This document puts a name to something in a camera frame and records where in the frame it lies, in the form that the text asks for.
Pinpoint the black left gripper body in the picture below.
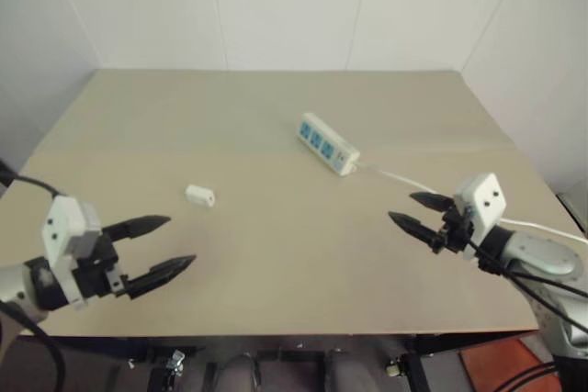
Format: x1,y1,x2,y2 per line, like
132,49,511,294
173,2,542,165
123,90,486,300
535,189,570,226
73,230,130,305

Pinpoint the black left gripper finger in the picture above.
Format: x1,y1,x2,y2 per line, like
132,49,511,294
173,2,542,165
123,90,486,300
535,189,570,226
124,254,198,300
101,214,173,242

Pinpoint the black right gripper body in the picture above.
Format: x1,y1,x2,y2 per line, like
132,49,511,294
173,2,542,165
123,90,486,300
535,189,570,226
431,202,475,256

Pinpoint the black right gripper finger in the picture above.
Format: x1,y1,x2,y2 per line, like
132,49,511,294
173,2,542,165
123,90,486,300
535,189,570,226
409,191,457,214
388,211,443,251

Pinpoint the white plug adapter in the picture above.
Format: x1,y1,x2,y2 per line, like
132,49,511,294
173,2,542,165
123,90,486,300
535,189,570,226
185,184,216,207

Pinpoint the white power strip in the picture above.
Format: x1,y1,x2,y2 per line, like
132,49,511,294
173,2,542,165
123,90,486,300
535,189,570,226
294,111,360,178

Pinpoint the dark rounded robot leg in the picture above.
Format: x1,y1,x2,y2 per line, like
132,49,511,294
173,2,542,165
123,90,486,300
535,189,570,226
214,351,258,392

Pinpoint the orange mat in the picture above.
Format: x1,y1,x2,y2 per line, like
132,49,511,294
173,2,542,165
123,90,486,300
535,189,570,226
458,335,560,392

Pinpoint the white power cable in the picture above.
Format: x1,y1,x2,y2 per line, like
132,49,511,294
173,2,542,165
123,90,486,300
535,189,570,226
351,162,588,245

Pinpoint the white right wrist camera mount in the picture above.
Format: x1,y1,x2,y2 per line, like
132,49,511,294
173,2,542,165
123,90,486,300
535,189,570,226
451,173,507,264

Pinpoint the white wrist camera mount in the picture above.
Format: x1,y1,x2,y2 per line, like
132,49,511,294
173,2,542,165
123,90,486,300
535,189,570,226
40,196,102,314
451,173,507,264

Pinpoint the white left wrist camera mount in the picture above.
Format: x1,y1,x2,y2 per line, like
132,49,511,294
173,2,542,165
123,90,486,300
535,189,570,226
40,196,102,314

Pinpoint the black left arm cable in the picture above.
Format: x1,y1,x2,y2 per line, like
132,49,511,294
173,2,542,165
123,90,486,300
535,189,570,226
0,160,63,392

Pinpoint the black table frame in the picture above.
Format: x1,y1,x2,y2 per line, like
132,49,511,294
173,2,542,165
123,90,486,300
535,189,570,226
50,330,560,392

